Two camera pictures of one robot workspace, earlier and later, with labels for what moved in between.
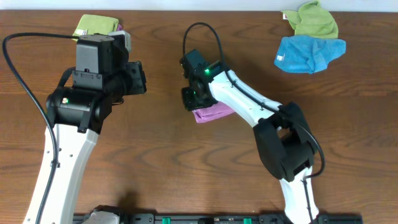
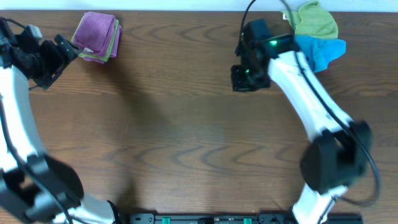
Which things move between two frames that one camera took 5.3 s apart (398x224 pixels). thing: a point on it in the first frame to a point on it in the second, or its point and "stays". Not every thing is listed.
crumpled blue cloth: (306, 53) stays
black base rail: (224, 219) stays
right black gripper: (188, 105) to (239, 85)
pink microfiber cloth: (219, 109) to (95, 31)
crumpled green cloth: (312, 20) stays
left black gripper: (137, 78) to (53, 61)
